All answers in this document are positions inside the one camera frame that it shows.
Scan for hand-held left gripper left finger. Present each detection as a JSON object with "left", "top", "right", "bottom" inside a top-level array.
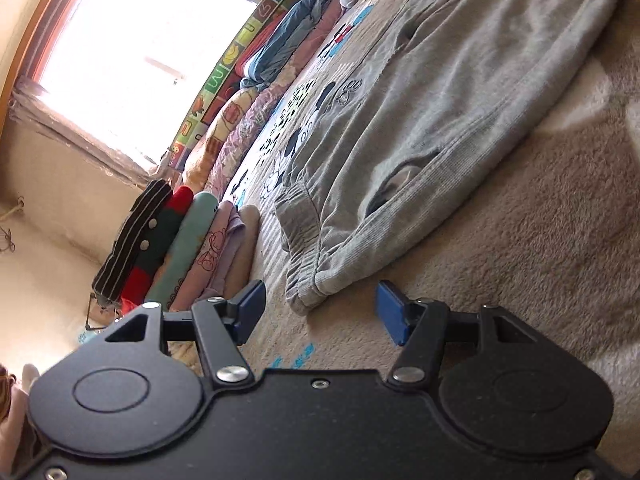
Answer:
[{"left": 105, "top": 279, "right": 267, "bottom": 391}]

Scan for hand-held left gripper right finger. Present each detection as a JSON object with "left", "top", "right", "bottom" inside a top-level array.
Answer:
[{"left": 376, "top": 281, "right": 542, "bottom": 392}]

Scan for grey sweatpants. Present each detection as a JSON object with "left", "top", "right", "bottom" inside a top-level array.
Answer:
[{"left": 274, "top": 0, "right": 627, "bottom": 317}]

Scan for lavender folded cloth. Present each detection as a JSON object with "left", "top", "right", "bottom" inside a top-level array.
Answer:
[{"left": 204, "top": 204, "right": 247, "bottom": 302}]

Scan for beige folded cloth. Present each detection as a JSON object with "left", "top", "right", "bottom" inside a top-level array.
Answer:
[{"left": 224, "top": 204, "right": 262, "bottom": 297}]

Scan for pink cartoon print folded cloth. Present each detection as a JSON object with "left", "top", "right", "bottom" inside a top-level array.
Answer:
[{"left": 171, "top": 200, "right": 237, "bottom": 307}]

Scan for mint green folded cloth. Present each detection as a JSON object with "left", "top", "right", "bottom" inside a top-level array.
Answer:
[{"left": 144, "top": 190, "right": 221, "bottom": 312}]

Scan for red and green folded garment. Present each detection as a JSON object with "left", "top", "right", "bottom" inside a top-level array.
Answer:
[{"left": 119, "top": 185, "right": 195, "bottom": 307}]

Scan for black striped folded garment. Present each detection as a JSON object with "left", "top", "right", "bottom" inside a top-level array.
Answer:
[{"left": 92, "top": 178, "right": 174, "bottom": 307}]

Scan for peach floral quilt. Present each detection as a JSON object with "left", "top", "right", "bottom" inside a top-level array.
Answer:
[{"left": 181, "top": 86, "right": 263, "bottom": 192}]

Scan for cartoon printed bed sheet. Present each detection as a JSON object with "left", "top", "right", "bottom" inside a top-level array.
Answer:
[{"left": 220, "top": 0, "right": 467, "bottom": 377}]

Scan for colourful alphabet play mat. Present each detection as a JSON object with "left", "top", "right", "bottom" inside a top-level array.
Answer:
[{"left": 167, "top": 0, "right": 325, "bottom": 172}]

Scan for red folded cloth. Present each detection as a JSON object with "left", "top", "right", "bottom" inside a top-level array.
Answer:
[{"left": 234, "top": 24, "right": 283, "bottom": 82}]

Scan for blue folded garment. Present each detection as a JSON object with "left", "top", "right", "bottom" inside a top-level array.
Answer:
[{"left": 240, "top": 0, "right": 332, "bottom": 92}]

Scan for pink folded quilt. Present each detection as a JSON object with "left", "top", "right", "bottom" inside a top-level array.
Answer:
[{"left": 260, "top": 0, "right": 352, "bottom": 111}]

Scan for metal wall hook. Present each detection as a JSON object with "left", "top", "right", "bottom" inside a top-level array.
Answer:
[{"left": 0, "top": 197, "right": 27, "bottom": 257}]

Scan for window with wooden frame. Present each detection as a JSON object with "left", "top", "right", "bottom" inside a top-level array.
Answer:
[{"left": 20, "top": 0, "right": 273, "bottom": 173}]

